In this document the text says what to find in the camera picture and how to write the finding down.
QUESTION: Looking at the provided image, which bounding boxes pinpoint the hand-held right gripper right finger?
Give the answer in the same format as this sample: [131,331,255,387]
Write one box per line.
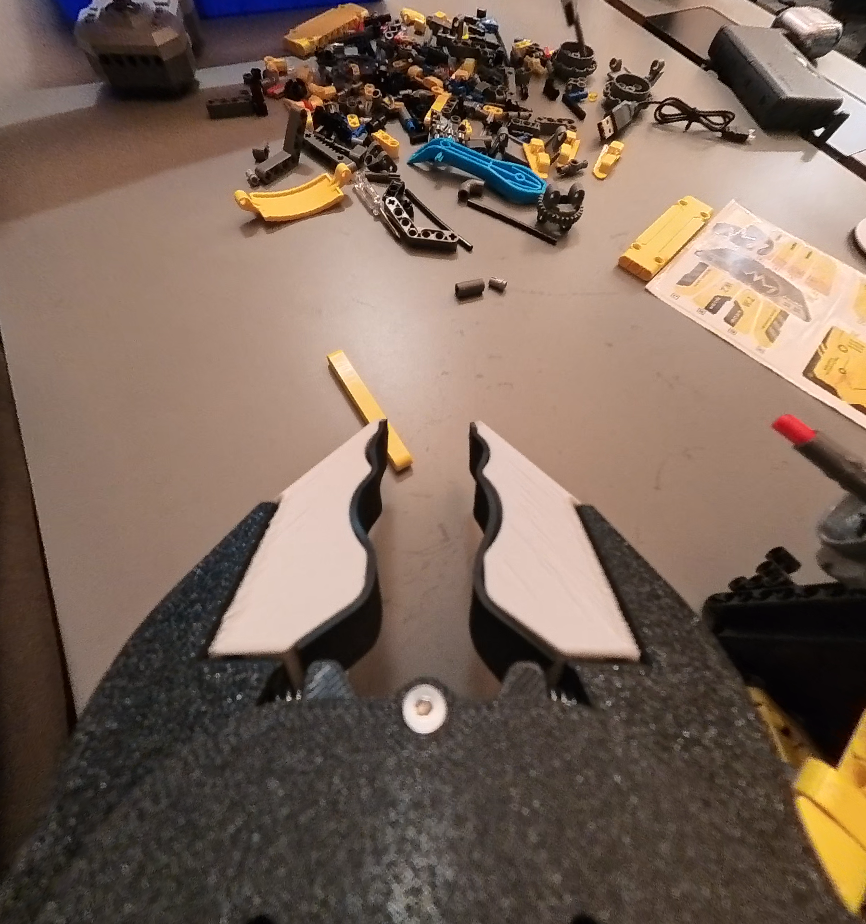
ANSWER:
[468,421,642,688]

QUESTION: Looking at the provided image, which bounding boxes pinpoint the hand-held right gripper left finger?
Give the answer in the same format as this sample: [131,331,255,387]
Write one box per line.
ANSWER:
[208,419,391,695]

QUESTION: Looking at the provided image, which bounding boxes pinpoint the yellow thin beam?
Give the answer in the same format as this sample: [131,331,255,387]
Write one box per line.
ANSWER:
[325,350,414,472]

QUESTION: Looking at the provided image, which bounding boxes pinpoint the pile of small building pieces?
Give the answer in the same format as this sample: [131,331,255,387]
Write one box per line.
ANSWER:
[244,3,600,189]

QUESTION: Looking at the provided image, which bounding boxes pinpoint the yellow black toy vehicle model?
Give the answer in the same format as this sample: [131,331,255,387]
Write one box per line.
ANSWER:
[703,415,866,918]

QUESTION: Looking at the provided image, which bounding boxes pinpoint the yellow sticker sheet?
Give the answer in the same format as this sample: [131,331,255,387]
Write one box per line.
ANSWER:
[646,198,866,450]

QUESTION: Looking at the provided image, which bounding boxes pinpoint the yellow rectangular panel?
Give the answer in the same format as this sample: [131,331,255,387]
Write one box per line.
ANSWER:
[617,195,714,281]

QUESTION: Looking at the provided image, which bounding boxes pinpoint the black long axle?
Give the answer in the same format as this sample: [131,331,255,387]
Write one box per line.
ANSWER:
[465,198,560,248]

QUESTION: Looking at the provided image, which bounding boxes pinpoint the grey bent technic liftarm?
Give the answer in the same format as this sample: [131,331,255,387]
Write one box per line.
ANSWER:
[382,180,477,255]

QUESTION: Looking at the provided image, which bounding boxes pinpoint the yellow curved arch panel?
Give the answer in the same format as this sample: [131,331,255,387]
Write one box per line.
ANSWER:
[232,162,352,225]

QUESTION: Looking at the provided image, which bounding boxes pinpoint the dark grey bevel gear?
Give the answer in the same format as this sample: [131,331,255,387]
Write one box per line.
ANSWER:
[536,182,586,233]

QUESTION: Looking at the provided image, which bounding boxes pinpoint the blue brick separator tool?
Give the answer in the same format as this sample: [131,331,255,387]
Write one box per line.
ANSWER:
[406,139,549,206]

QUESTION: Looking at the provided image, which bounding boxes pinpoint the dark grey studded brick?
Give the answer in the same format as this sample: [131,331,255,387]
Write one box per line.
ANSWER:
[205,66,269,120]

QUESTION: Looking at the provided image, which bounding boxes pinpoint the dark grey wheel hub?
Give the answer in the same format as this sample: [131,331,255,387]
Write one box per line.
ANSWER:
[602,59,666,111]
[548,39,599,82]

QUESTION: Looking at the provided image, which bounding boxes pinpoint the grey brick built model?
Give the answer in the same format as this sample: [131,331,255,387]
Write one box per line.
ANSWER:
[74,0,197,98]

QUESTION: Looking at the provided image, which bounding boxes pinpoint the black power adapter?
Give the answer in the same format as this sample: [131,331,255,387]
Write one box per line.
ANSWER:
[707,25,849,145]

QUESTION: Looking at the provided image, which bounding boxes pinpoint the grey earbud case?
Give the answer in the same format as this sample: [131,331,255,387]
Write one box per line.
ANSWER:
[772,7,845,59]

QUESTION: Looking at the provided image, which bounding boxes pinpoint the black usb cable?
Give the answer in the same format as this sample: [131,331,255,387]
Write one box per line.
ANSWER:
[595,96,757,145]

